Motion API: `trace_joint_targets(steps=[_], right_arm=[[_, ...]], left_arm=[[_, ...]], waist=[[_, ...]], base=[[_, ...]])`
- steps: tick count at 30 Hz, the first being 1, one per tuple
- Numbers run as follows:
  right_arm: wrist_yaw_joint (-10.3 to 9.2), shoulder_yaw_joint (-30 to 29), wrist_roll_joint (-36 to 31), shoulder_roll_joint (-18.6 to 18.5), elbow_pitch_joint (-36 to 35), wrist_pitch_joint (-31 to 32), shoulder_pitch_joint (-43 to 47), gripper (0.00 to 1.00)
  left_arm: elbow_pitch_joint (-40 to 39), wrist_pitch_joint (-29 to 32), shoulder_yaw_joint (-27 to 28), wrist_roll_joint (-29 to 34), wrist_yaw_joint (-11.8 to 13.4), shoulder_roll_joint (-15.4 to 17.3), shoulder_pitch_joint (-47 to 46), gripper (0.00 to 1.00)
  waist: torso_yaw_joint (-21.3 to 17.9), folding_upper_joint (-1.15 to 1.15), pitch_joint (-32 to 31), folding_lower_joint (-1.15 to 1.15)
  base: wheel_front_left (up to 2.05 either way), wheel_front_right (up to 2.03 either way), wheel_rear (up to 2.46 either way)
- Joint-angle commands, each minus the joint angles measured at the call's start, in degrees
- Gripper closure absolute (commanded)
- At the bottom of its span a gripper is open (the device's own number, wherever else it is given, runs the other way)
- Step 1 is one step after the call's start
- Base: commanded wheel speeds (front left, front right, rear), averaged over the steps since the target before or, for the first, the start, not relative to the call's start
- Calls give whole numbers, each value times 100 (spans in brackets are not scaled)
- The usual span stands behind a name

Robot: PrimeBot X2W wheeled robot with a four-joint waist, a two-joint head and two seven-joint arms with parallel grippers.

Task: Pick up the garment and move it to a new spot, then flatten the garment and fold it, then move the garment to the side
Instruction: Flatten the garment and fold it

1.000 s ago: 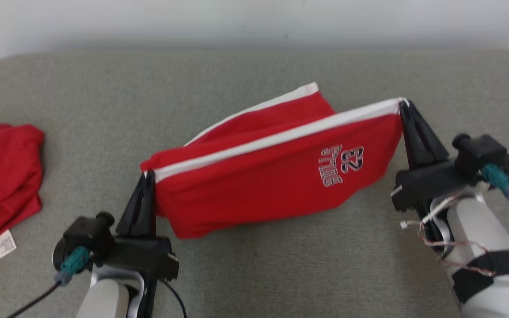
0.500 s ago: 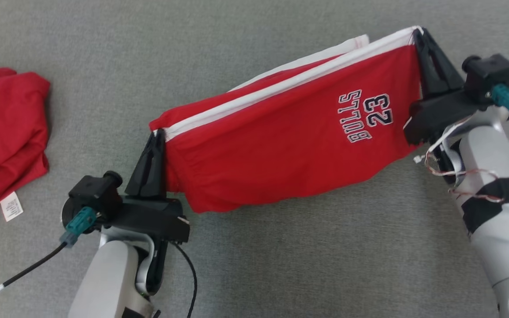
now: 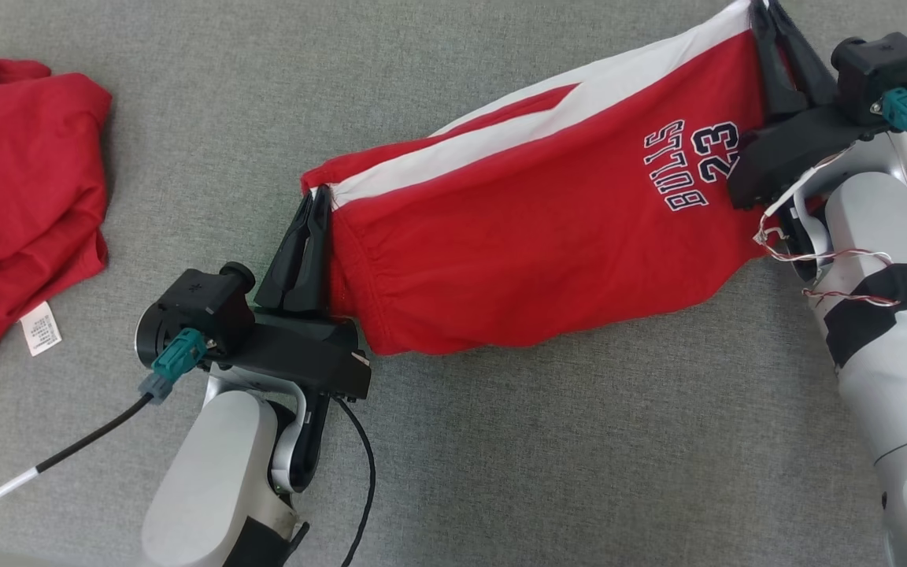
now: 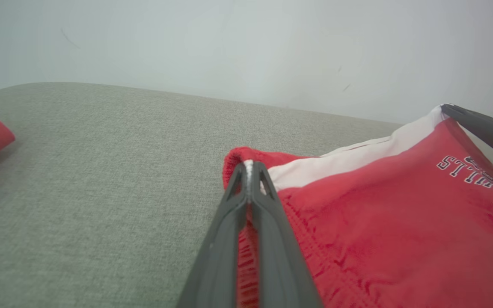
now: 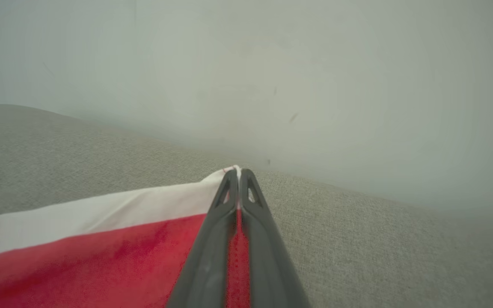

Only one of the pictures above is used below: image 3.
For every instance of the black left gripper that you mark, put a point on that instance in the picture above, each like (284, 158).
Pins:
(304, 354)

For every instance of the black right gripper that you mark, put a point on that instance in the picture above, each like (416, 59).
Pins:
(784, 157)

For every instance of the red Bulls 23 jersey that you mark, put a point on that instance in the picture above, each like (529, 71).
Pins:
(516, 236)

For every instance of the red Bulls shirt white sleeves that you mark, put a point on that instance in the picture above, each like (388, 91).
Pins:
(20, 181)

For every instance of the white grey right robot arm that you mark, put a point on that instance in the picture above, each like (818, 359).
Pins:
(879, 228)

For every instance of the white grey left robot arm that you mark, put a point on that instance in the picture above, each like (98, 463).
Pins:
(217, 472)

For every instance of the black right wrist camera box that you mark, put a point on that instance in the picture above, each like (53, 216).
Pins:
(882, 67)

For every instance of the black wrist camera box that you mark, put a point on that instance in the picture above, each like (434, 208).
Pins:
(201, 303)
(882, 67)

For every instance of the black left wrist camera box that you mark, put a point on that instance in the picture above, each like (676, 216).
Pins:
(201, 303)

